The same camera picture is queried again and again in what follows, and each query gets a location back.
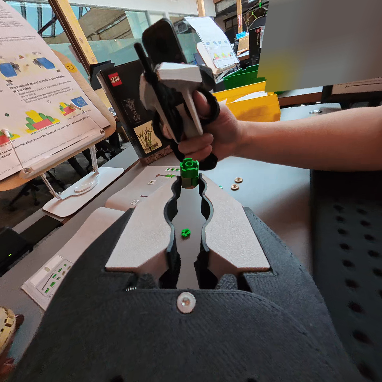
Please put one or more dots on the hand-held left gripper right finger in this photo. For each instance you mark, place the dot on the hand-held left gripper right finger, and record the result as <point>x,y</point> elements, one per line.
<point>235,235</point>

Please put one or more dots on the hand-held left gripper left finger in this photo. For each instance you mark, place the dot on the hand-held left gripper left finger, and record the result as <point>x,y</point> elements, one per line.
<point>143,235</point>

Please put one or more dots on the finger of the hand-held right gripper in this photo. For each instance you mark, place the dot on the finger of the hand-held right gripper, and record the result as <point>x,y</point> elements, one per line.
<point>147,89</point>
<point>179,73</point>

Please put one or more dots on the black axle rod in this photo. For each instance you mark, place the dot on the black axle rod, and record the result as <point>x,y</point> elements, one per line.
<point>143,59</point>

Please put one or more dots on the green round lego brick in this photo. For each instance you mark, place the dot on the green round lego brick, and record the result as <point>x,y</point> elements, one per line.
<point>189,173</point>

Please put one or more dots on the person's right forearm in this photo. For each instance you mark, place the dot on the person's right forearm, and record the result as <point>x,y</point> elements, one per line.
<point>313,140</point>

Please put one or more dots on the person's right hand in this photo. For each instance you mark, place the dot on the person's right hand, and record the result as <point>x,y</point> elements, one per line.
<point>220,137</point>

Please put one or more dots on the dark set box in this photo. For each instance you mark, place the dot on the dark set box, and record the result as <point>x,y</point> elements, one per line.
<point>128,104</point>

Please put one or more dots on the open instruction booklet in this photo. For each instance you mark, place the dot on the open instruction booklet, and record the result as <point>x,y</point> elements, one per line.
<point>86,235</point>

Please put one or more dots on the green bin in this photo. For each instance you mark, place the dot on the green bin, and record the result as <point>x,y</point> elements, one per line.
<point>241,79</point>

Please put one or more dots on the yellow bin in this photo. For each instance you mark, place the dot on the yellow bin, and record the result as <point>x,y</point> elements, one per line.
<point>253,107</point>

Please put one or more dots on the instruction sheet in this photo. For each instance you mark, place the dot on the instruction sheet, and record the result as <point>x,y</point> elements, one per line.
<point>44,89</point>

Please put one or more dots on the black perforated panel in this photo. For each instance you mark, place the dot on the black perforated panel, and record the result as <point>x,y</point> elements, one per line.
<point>343,223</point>

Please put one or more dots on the black box device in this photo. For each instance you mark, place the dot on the black box device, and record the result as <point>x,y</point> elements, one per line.
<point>12,247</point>

